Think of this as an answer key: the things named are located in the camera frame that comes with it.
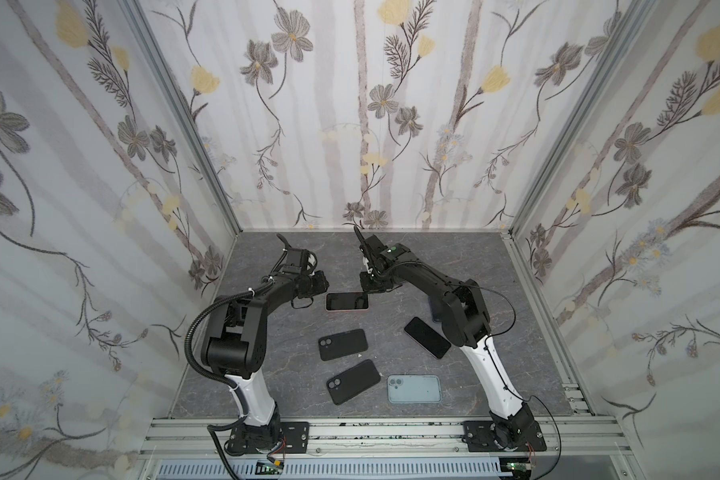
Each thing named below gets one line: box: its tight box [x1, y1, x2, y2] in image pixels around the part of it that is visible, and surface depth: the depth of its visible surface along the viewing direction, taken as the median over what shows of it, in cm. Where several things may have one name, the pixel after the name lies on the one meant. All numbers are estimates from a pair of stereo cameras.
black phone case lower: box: [326, 359, 381, 405], surface depth 86 cm
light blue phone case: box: [387, 374, 442, 404], surface depth 84 cm
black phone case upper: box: [318, 329, 369, 361], surface depth 93 cm
